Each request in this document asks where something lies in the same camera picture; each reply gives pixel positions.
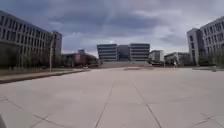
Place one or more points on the long grey office building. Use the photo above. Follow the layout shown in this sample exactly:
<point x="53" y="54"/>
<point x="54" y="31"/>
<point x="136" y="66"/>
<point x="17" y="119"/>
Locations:
<point x="25" y="42"/>

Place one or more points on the pale concrete slab plaza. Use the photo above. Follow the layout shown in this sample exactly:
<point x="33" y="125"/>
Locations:
<point x="113" y="100"/>

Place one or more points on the reddish low building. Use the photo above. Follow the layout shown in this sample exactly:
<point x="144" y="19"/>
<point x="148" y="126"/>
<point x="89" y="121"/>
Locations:
<point x="79" y="59"/>

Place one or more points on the low grey building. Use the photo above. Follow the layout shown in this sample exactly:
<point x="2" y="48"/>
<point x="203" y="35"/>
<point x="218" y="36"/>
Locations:
<point x="178" y="58"/>

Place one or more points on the grass strip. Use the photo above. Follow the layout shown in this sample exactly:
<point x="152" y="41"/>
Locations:
<point x="23" y="71"/>

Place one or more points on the wide concrete steps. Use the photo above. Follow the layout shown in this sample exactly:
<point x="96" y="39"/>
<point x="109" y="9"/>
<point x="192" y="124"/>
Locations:
<point x="124" y="64"/>

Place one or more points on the pole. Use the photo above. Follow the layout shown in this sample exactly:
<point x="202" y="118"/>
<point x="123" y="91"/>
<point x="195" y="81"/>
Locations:
<point x="51" y="53"/>

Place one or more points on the low kerb edge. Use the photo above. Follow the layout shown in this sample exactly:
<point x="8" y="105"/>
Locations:
<point x="36" y="76"/>

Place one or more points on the pale grey multi-storey building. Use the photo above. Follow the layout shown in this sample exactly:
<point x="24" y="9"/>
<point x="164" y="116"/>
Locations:
<point x="208" y="41"/>

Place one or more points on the grey banded twin-block building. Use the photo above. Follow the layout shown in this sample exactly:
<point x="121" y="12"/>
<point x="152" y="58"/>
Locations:
<point x="123" y="52"/>

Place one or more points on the person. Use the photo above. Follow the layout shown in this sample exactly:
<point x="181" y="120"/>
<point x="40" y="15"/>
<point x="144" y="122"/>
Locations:
<point x="175" y="63"/>

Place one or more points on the small pale building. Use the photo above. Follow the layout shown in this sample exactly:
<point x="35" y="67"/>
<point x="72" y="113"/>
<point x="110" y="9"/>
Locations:
<point x="156" y="55"/>

